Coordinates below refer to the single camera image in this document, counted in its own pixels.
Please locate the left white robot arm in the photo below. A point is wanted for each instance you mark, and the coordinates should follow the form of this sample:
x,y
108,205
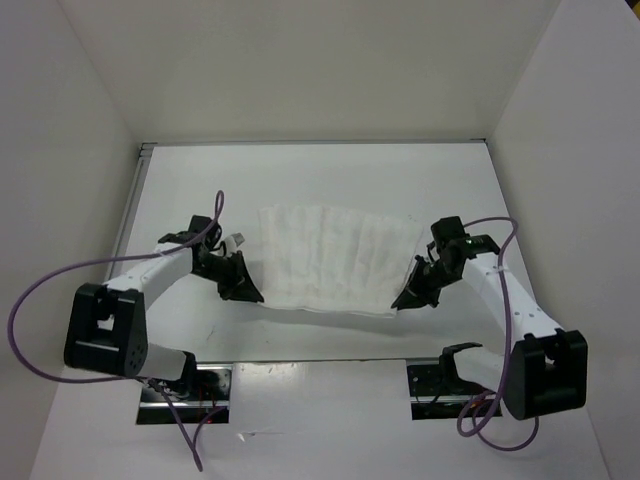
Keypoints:
x,y
108,331

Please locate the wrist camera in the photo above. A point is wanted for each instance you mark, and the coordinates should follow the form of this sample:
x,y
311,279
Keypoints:
x,y
206,232
480,244

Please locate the metal base plate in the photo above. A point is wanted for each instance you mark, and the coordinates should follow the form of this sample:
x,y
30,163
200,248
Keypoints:
x,y
431,398
205,399

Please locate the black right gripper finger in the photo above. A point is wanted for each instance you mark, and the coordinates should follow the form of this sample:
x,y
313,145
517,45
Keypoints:
x,y
420,270
425,292

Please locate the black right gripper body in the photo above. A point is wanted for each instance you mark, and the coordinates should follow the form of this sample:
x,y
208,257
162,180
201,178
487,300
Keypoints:
x,y
437,272

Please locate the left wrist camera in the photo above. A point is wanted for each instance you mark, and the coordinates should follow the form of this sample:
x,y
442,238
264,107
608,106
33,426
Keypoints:
x,y
206,232

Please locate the white pleated skirt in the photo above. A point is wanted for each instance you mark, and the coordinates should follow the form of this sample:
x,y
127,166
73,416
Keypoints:
x,y
334,260

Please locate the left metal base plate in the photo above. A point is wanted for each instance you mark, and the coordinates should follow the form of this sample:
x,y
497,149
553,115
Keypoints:
x,y
205,399

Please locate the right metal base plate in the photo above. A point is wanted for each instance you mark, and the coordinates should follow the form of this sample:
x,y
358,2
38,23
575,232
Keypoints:
x,y
431,398

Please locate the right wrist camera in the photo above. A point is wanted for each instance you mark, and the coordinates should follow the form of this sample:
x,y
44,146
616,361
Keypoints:
x,y
480,244

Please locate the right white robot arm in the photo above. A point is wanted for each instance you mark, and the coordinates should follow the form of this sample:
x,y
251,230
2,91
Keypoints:
x,y
543,369

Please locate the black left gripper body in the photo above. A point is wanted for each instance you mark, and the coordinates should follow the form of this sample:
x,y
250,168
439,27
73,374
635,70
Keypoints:
x,y
217,268

